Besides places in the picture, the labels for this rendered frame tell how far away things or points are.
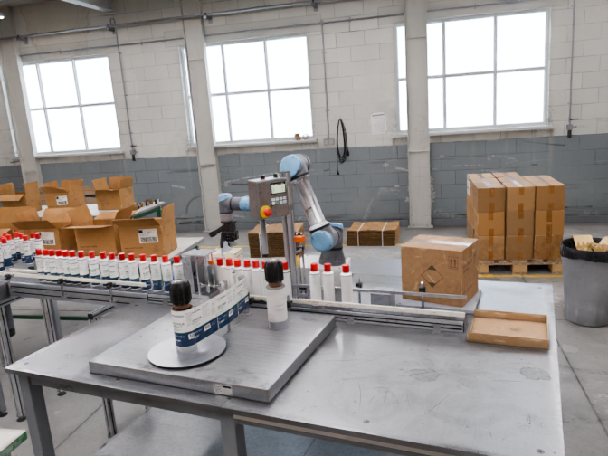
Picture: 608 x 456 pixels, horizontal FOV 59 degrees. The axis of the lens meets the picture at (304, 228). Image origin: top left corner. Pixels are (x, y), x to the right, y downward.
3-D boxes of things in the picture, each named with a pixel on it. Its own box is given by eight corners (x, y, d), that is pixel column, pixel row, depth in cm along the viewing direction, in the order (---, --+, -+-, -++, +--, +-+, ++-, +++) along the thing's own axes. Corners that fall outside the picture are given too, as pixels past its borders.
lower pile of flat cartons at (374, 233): (346, 246, 703) (345, 230, 698) (354, 236, 753) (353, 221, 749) (395, 246, 685) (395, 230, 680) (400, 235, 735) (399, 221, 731)
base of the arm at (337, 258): (315, 264, 296) (315, 247, 294) (323, 258, 310) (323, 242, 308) (341, 267, 291) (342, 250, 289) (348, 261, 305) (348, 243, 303)
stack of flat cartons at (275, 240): (249, 258, 678) (246, 233, 671) (258, 247, 730) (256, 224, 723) (299, 256, 668) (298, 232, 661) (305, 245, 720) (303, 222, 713)
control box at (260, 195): (250, 218, 264) (246, 180, 260) (280, 213, 272) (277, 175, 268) (260, 221, 255) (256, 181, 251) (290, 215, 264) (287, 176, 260)
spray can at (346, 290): (340, 308, 248) (337, 266, 243) (344, 304, 252) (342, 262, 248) (351, 309, 246) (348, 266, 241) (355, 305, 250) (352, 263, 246)
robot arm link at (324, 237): (343, 242, 290) (304, 149, 288) (334, 249, 276) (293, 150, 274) (324, 250, 294) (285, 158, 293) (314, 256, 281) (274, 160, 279)
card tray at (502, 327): (467, 341, 217) (467, 332, 216) (473, 317, 240) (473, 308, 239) (548, 349, 205) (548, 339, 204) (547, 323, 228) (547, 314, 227)
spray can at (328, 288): (322, 307, 251) (319, 265, 247) (327, 302, 256) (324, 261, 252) (333, 308, 249) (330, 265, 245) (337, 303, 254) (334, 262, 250)
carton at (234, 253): (210, 266, 307) (208, 253, 306) (218, 260, 319) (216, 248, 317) (236, 266, 304) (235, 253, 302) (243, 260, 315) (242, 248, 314)
